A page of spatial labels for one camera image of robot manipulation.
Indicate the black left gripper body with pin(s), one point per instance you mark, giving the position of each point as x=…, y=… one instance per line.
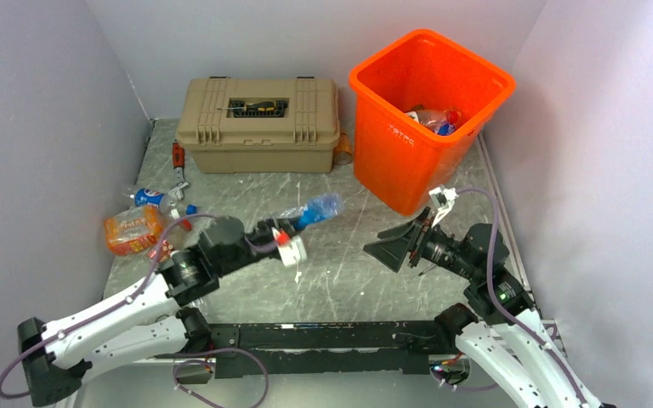
x=264, y=232

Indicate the red handled tool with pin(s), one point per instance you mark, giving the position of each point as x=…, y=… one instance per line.
x=178, y=160

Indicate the small red cap bottle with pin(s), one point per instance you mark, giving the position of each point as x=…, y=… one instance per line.
x=174, y=241

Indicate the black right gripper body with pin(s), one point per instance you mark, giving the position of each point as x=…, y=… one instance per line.
x=420, y=240

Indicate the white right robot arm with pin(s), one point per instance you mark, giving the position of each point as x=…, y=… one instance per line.
x=499, y=328

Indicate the tan plastic toolbox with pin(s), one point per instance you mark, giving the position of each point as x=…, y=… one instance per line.
x=297, y=137

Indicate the orange bottle behind toolbox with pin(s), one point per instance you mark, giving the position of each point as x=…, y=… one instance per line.
x=342, y=153

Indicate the pepsi bottle far left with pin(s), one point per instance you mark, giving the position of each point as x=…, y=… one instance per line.
x=135, y=196

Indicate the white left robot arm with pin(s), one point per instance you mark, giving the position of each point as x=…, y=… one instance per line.
x=154, y=316

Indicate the blue label bottle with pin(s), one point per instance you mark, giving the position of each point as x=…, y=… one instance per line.
x=314, y=211

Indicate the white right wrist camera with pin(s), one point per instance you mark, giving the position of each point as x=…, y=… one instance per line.
x=443, y=200

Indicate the yellow black screwdriver on table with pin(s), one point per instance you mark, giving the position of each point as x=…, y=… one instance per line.
x=425, y=271

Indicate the orange plastic bin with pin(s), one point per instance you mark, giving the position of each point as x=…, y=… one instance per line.
x=395, y=157

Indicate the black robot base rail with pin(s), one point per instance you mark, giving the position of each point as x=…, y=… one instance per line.
x=411, y=347

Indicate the black yellow screwdriver on toolbox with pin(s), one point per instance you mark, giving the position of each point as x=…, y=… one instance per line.
x=240, y=105

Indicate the crushed orange label bottle left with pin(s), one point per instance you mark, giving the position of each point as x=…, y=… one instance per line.
x=134, y=230

